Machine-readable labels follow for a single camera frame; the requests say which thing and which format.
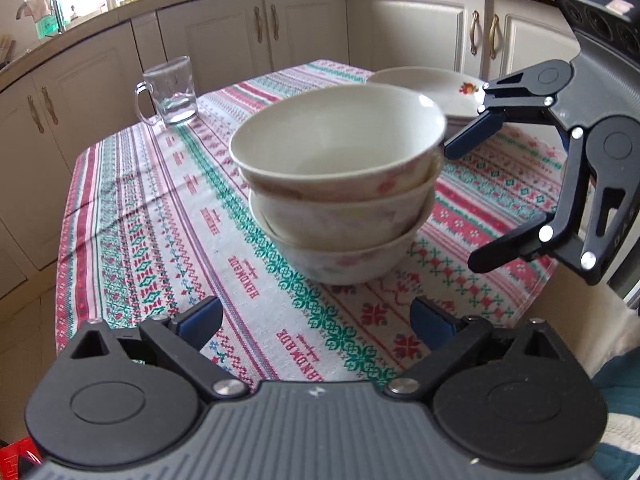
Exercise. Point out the white bowl pink pattern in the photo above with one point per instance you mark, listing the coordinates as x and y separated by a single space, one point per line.
341 144

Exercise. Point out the white plate fruit decal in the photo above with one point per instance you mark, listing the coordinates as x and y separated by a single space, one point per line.
457 94

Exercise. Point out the clear glass mug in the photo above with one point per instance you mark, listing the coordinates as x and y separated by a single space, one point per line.
171 88

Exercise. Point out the patterned striped tablecloth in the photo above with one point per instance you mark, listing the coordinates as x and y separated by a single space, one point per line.
156 220

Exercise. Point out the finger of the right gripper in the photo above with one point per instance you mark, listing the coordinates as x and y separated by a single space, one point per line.
491 119
520 243

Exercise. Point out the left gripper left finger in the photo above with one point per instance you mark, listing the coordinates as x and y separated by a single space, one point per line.
177 343

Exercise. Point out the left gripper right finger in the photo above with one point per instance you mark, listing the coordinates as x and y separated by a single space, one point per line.
452 343

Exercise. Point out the green dish soap bottle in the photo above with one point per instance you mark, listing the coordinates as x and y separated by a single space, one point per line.
54 23

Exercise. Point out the cream kitchen cabinets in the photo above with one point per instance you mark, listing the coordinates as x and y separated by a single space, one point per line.
76 89

